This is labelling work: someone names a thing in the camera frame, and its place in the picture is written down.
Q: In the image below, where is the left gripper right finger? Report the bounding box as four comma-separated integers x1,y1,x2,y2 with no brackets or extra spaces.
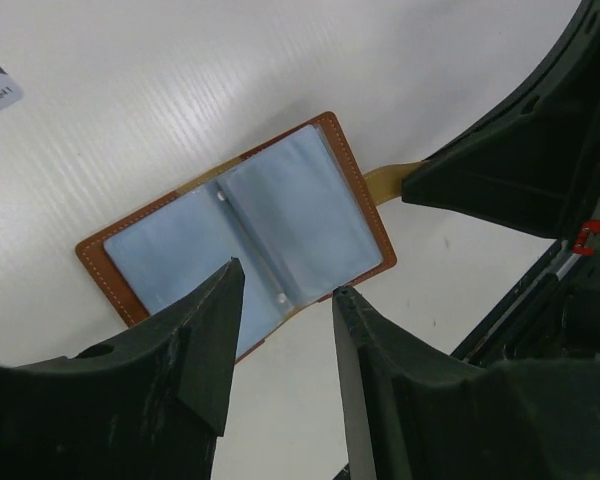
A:
332,287,600,479

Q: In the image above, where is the brown leather card holder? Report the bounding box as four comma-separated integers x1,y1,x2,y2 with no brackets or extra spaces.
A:
76,112,415,358

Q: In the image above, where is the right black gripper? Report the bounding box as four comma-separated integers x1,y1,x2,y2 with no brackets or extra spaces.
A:
401,1,600,367

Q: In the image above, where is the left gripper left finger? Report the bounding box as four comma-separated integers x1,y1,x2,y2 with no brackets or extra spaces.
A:
0,259,245,479

